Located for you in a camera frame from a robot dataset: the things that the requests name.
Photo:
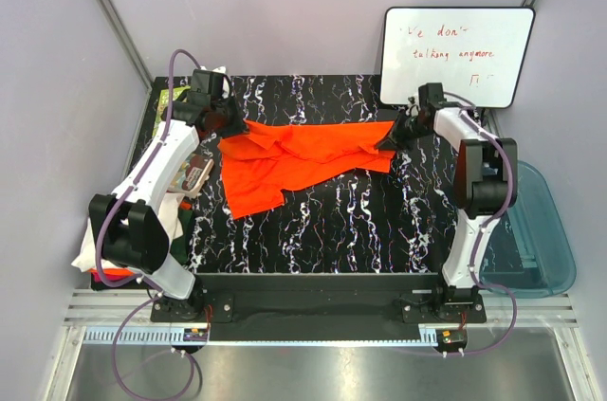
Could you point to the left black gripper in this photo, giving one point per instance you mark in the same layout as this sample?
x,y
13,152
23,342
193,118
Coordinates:
x,y
239,126

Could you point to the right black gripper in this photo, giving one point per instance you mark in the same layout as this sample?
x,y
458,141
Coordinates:
x,y
395,140

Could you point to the orange t shirt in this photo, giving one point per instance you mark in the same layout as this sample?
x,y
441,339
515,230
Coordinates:
x,y
112,274
259,167

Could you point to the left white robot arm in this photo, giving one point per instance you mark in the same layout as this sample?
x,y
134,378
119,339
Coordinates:
x,y
175,140

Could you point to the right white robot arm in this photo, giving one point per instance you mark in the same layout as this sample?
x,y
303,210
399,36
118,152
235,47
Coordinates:
x,y
484,182

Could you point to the yellow small book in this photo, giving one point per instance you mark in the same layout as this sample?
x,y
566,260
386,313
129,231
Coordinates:
x,y
191,176

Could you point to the green treehouse book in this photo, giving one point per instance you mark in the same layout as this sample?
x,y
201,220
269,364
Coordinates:
x,y
163,103

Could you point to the white dry erase board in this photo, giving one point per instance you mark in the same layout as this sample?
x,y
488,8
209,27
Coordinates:
x,y
476,53

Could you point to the black marbled table mat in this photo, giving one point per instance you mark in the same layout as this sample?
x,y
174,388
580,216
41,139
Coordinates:
x,y
358,222

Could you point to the white folded t shirt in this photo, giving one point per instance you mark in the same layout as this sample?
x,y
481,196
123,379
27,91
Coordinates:
x,y
168,217

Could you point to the dark folded t shirt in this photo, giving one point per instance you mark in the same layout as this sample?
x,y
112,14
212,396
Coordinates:
x,y
182,240

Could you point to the teal plastic bin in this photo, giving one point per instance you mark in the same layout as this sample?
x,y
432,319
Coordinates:
x,y
528,251

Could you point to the orange folded t shirt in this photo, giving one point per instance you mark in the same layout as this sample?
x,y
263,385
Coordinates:
x,y
112,274

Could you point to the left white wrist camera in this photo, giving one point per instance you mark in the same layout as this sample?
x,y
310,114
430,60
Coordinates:
x,y
215,79

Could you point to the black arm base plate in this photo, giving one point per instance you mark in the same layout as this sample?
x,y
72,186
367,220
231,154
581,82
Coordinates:
x,y
414,298

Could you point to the grey cable duct rail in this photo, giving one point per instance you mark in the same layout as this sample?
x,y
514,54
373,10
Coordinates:
x,y
152,335

